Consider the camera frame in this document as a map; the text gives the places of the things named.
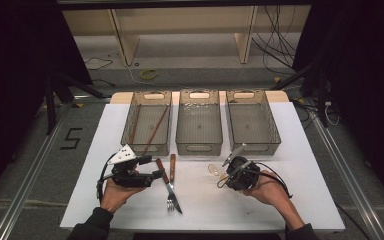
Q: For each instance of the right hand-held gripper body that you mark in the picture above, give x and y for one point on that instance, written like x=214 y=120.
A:
x=243 y=176

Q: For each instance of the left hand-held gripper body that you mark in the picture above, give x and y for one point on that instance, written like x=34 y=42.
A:
x=130 y=180

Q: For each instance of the smoky clear plastic bin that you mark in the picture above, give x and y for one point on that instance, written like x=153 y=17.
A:
x=148 y=133
x=199 y=128
x=251 y=128

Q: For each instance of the person's left hand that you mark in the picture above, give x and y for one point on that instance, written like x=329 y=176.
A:
x=115 y=196

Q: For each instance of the person's right hand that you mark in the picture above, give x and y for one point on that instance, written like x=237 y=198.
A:
x=270 y=191

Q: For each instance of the white table cover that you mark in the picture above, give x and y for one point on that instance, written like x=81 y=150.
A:
x=206 y=215

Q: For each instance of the yellow tape roll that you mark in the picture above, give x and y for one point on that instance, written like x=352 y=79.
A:
x=149 y=74

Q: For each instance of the black metal stand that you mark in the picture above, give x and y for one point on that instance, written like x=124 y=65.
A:
x=321 y=100
x=50 y=110

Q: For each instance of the light wooden desk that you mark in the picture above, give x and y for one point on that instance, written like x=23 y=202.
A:
x=128 y=43

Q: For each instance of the dark curtain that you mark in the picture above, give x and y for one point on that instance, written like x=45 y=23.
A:
x=13 y=66
x=363 y=66

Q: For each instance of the aluminium floor rail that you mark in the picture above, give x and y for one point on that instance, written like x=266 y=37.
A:
x=350 y=186
x=26 y=186

